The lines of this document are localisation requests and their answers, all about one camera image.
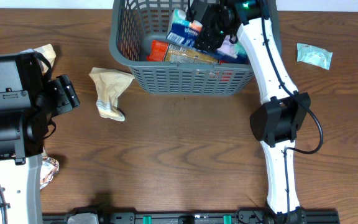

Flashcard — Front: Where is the blue tissue multipack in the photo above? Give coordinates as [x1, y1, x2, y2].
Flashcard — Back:
[166, 9, 248, 63]

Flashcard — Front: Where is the orange spaghetti packet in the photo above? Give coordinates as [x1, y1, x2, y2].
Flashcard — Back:
[146, 39, 234, 82]

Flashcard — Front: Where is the grey plastic laundry basket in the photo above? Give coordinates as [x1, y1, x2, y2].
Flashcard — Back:
[109, 0, 253, 95]

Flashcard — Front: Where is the mint green wipes packet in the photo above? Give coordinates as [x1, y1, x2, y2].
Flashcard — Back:
[296, 43, 333, 70]

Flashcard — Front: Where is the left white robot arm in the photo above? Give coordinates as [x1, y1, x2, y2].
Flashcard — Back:
[0, 50, 80, 223]

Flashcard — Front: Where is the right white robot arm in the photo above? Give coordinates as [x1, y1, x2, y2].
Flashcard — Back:
[186, 1, 310, 223]

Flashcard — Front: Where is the cream pouch top left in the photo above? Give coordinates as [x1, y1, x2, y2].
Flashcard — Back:
[21, 44, 57, 75]

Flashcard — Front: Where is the brown and cream snack pouch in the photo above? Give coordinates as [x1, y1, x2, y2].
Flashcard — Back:
[40, 148, 60, 190]

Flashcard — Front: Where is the crumpled cream pouch centre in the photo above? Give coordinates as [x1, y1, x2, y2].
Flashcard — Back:
[89, 67, 134, 121]

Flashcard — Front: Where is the right black cable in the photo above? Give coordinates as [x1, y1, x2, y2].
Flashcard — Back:
[259, 0, 324, 215]

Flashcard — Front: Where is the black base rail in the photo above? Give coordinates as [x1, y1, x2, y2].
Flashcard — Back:
[42, 207, 341, 224]

